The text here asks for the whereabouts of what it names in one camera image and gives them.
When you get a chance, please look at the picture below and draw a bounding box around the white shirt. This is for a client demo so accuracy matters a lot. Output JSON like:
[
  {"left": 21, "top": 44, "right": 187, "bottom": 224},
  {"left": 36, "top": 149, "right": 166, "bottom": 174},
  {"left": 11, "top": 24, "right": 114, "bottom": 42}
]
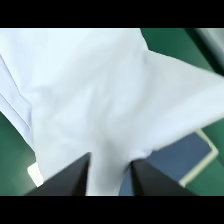
[{"left": 0, "top": 28, "right": 224, "bottom": 197}]

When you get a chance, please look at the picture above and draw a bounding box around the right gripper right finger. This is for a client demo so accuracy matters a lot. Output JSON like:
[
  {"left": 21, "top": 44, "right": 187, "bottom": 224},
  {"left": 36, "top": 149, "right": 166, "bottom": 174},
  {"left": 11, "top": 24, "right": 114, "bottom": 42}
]
[{"left": 129, "top": 158, "right": 198, "bottom": 197}]

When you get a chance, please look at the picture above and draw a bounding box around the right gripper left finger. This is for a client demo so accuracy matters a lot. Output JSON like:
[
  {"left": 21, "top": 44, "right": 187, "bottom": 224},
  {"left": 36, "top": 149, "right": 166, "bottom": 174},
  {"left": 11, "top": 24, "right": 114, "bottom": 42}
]
[{"left": 24, "top": 152, "right": 93, "bottom": 197}]

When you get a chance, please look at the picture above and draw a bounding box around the beige garment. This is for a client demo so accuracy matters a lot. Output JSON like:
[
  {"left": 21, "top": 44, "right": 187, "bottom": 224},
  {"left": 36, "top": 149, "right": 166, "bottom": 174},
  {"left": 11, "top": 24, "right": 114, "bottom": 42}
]
[{"left": 179, "top": 128, "right": 220, "bottom": 188}]

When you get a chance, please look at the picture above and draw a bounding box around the blue garment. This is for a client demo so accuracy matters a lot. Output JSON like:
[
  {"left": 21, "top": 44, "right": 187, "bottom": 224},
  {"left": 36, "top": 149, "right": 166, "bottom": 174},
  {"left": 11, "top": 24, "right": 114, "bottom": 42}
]
[{"left": 119, "top": 132, "right": 213, "bottom": 197}]

